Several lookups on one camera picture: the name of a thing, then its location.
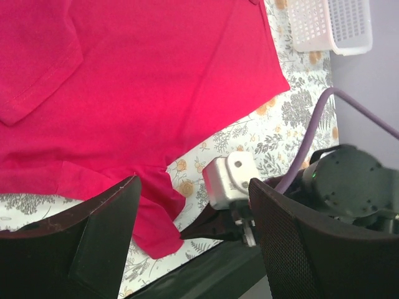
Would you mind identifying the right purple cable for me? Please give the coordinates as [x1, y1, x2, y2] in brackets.
[274, 87, 399, 194]

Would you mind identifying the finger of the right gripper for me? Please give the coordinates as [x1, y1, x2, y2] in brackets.
[180, 205, 244, 242]

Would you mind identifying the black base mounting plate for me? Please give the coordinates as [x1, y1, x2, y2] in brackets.
[127, 242, 266, 298]

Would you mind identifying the magenta t shirt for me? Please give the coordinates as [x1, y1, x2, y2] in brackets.
[1, 1, 289, 259]

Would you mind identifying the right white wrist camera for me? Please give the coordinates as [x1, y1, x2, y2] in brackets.
[201, 151, 258, 247]

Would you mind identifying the white plastic basket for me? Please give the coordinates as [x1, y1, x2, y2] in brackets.
[287, 0, 373, 56]

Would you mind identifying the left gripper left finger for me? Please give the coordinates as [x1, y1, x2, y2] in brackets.
[1, 176, 142, 298]

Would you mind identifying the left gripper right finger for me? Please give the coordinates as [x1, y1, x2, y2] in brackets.
[249, 178, 398, 298]

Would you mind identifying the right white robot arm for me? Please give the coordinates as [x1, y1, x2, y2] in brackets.
[180, 145, 398, 247]

